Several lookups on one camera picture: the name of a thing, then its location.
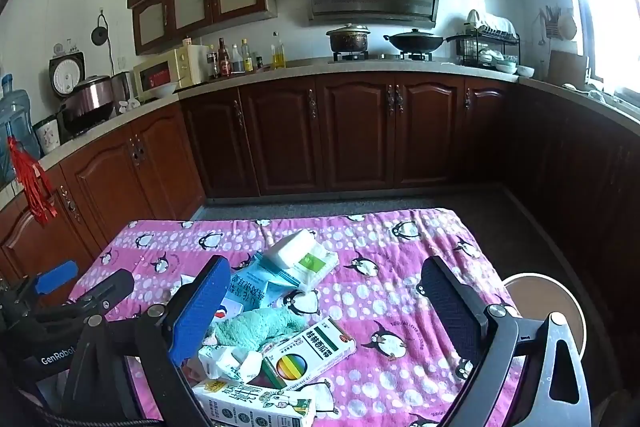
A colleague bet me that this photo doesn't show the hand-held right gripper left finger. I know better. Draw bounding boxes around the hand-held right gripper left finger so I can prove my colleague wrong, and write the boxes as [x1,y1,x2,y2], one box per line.
[60,255,232,427]

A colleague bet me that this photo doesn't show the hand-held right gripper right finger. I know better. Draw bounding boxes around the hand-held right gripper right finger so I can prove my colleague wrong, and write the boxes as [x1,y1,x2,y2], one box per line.
[420,255,593,427]

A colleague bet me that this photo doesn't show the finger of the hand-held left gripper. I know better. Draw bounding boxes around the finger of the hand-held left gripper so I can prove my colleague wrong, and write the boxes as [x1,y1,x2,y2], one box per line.
[62,269,135,319]
[34,260,80,296]

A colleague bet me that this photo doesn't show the blue and white packet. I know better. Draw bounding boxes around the blue and white packet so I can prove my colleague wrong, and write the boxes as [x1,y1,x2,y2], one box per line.
[225,257,301,313]

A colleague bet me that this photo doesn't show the teal fluffy cloth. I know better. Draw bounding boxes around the teal fluffy cloth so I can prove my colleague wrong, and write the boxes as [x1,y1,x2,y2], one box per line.
[207,307,310,350]

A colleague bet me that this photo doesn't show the white plastic bucket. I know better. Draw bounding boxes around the white plastic bucket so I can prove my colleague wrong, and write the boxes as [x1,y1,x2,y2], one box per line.
[501,273,587,358]

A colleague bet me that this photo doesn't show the white tissue pack green label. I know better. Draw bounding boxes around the white tissue pack green label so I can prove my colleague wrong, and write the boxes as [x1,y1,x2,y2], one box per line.
[263,229,340,293]

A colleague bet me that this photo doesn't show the small white and red box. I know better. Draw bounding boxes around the small white and red box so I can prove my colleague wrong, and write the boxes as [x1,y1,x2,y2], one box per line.
[212,297,244,323]

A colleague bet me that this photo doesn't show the crumpled white carton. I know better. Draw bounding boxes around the crumpled white carton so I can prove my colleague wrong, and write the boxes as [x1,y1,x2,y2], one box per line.
[198,344,263,383]

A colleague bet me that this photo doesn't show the pink penguin print blanket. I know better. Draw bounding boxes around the pink penguin print blanket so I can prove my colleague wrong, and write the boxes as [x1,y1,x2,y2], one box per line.
[67,207,526,427]

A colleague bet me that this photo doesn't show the red tassel ornament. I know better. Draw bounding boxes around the red tassel ornament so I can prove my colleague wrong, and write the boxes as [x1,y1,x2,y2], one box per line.
[6,137,58,225]

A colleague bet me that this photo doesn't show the white and green milk carton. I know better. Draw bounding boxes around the white and green milk carton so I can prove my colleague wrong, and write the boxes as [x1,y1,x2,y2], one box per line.
[192,379,317,427]

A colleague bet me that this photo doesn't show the medicine box with rainbow print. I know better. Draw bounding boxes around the medicine box with rainbow print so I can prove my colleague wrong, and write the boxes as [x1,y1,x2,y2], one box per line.
[260,321,357,390]

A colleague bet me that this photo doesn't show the white flowered cup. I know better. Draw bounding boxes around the white flowered cup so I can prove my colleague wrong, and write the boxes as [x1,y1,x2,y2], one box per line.
[32,116,62,155]

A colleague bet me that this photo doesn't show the blue water jug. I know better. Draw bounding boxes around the blue water jug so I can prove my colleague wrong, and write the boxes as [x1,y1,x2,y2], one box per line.
[0,74,41,180]

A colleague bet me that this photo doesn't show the silver rice cooker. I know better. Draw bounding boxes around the silver rice cooker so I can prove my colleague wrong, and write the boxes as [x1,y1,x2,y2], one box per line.
[60,75,113,130]

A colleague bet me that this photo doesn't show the silver metal appliance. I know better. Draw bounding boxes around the silver metal appliance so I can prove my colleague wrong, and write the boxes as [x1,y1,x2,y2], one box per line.
[111,72,132,115]

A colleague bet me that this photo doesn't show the wooden lower cabinets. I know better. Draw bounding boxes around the wooden lower cabinets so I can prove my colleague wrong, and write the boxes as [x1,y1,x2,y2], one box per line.
[0,74,640,280]

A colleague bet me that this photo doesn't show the cream microwave with red door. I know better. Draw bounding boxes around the cream microwave with red door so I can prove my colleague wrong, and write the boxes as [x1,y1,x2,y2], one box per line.
[132,46,208,104]

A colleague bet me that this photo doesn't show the brown sauce bottle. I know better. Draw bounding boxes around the brown sauce bottle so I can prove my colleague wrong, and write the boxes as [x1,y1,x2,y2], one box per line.
[217,38,232,76]

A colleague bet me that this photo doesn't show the gas stove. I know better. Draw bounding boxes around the gas stove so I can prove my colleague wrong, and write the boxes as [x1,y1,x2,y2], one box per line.
[327,51,436,64]

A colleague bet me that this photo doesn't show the grey kitchen countertop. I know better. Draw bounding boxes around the grey kitchen countertop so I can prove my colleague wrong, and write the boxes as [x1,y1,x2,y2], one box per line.
[0,57,640,212]

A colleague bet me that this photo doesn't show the black dish rack with dishes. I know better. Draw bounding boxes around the black dish rack with dishes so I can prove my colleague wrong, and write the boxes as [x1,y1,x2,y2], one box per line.
[456,9,521,70]

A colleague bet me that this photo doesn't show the yellow cooking oil bottle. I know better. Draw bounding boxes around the yellow cooking oil bottle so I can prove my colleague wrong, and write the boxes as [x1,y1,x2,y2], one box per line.
[270,32,287,70]

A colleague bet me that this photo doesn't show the black wok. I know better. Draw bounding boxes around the black wok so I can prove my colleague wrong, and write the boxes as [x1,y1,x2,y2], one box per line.
[383,28,473,54]

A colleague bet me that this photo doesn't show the wooden cutting board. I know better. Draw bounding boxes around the wooden cutting board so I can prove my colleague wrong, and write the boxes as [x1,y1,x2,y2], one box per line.
[547,50,587,82]

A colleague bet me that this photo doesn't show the cooking pot with lid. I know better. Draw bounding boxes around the cooking pot with lid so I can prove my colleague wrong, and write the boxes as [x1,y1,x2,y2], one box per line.
[326,23,372,55]

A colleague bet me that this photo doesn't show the hanging kitchen utensils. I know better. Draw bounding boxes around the hanging kitchen utensils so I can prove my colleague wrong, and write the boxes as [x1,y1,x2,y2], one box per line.
[532,4,578,42]

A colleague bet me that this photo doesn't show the kitchen window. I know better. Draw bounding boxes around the kitchen window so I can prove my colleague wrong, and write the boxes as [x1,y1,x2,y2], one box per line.
[565,0,640,98]

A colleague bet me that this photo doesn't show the black hanging wall device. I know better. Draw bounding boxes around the black hanging wall device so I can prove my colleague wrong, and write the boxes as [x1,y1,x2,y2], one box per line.
[90,13,112,48]

